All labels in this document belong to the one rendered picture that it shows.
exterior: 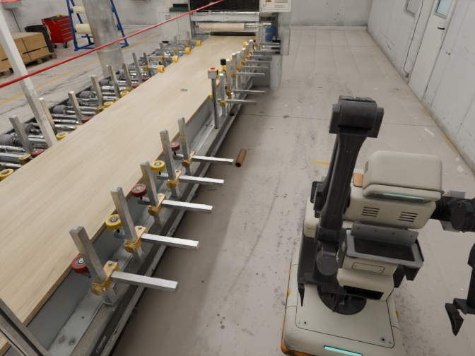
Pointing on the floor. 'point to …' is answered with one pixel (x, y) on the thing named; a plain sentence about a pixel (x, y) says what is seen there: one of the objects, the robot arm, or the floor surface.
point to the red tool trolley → (59, 30)
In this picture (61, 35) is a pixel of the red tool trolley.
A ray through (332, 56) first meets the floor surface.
